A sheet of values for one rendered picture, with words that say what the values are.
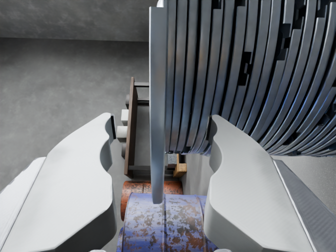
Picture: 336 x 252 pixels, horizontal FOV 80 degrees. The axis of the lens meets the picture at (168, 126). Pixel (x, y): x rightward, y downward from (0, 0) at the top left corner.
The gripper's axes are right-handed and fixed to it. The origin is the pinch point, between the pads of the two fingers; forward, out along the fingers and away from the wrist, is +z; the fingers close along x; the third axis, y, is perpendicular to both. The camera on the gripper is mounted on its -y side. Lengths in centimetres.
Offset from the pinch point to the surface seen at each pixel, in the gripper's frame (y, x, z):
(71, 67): 113, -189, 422
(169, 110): 2.1, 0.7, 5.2
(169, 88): 0.1, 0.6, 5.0
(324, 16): -5.4, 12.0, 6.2
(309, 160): 23.5, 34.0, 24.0
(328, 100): 0.9, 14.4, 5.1
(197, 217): 70, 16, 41
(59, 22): 31, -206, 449
